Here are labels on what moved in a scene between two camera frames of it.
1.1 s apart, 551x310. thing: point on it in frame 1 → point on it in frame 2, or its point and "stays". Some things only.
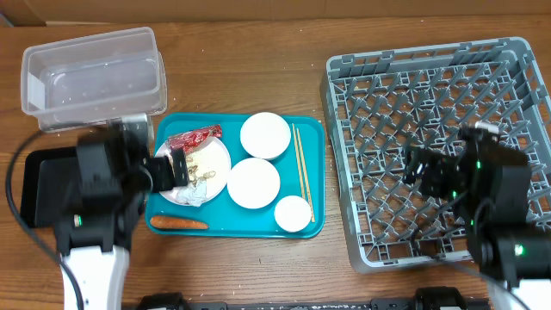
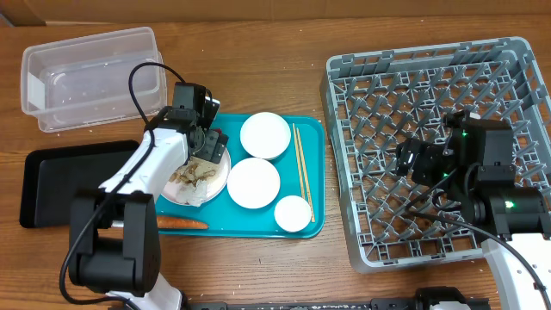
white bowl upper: (265, 135) stays
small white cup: (293, 213) stays
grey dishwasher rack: (380, 104) stays
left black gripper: (162, 178) → (212, 145)
